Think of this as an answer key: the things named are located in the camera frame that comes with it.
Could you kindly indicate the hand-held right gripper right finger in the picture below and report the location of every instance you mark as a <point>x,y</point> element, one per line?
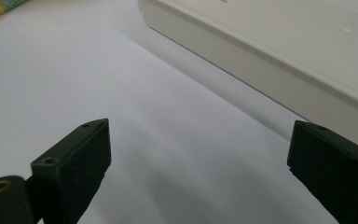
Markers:
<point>332,165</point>

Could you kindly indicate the white plastic tray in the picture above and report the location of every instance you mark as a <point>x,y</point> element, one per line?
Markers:
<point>292,46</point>

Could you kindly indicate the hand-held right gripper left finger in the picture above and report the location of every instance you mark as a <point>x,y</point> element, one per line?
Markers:
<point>74,161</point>

